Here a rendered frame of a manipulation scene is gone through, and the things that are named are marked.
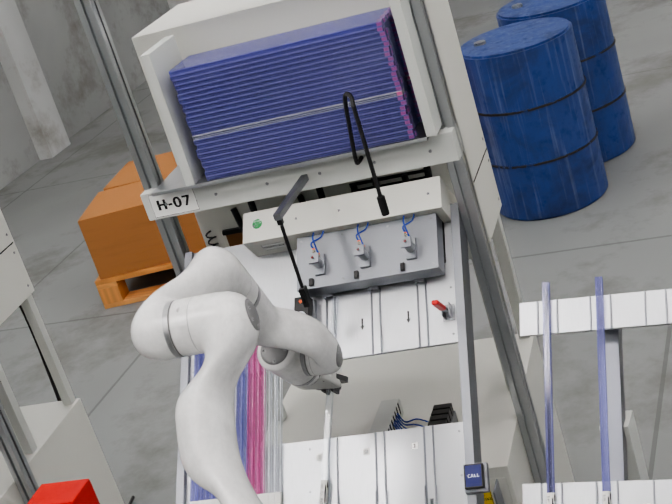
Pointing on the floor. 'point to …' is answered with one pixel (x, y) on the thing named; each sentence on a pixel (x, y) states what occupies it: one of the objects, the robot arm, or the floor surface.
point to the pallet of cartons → (130, 235)
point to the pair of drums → (549, 104)
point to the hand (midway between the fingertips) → (330, 386)
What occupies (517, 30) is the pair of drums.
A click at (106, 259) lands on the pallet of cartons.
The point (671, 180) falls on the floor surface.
